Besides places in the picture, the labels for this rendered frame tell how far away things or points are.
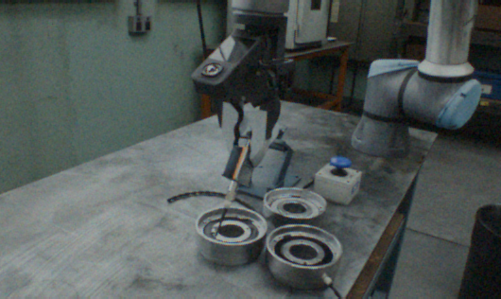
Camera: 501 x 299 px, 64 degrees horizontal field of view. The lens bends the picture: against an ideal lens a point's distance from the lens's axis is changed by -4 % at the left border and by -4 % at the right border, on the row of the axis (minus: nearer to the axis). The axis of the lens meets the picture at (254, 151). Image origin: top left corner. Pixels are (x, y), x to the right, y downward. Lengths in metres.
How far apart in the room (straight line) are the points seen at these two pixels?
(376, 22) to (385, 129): 3.38
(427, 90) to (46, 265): 0.79
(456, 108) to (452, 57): 0.11
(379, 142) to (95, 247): 0.70
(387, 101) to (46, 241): 0.77
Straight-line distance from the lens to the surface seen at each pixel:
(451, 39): 0.94
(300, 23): 2.81
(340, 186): 0.78
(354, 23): 4.46
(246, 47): 0.53
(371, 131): 1.06
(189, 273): 0.59
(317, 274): 0.55
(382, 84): 1.04
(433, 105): 0.97
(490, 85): 4.04
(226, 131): 0.60
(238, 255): 0.58
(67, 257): 0.64
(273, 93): 0.55
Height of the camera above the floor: 1.16
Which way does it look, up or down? 21 degrees down
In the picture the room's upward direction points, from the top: 4 degrees clockwise
